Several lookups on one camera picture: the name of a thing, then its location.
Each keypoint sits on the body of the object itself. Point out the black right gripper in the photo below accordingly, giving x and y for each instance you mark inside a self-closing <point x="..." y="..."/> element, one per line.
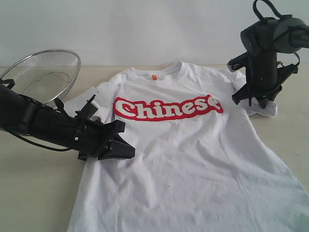
<point x="262" y="96"/>

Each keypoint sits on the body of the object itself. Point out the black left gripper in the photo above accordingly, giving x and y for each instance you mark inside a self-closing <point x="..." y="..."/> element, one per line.
<point x="101" y="141"/>

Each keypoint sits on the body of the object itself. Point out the white t-shirt red lettering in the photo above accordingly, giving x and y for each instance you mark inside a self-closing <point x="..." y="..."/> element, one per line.
<point x="199" y="164"/>

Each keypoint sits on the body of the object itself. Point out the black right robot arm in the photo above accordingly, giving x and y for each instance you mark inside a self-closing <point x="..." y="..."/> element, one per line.
<point x="263" y="41"/>

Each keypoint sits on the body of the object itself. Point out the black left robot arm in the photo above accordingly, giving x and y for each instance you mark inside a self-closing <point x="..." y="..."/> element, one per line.
<point x="23" y="116"/>

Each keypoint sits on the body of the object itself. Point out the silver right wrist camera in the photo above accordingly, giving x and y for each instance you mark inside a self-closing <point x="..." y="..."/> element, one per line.
<point x="238" y="62"/>

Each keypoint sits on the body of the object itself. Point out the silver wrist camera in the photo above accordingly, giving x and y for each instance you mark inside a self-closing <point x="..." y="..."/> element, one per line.
<point x="238" y="62"/>
<point x="87" y="112"/>

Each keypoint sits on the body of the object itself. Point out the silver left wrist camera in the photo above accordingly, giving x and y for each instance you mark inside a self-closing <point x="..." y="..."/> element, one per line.
<point x="87" y="112"/>

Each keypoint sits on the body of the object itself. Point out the metal wire mesh basket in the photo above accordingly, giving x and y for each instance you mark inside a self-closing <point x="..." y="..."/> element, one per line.
<point x="45" y="75"/>

